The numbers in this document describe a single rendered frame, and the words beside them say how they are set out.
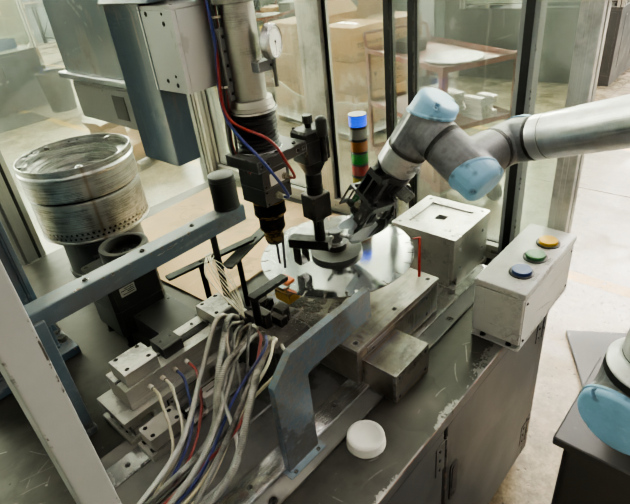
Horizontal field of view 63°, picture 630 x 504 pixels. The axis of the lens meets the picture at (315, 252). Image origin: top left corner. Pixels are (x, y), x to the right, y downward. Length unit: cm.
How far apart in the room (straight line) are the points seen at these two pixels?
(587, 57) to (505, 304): 52
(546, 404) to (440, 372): 106
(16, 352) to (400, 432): 70
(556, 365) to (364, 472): 145
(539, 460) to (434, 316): 86
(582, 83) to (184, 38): 79
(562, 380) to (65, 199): 182
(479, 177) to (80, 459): 64
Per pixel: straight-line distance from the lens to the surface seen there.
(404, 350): 105
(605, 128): 85
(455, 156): 85
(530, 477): 192
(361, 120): 128
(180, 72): 83
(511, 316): 113
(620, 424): 85
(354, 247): 110
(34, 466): 116
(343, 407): 103
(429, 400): 106
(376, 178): 92
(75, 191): 144
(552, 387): 220
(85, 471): 61
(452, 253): 126
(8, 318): 49
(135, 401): 106
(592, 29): 120
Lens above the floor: 153
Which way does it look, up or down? 31 degrees down
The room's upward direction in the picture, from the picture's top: 7 degrees counter-clockwise
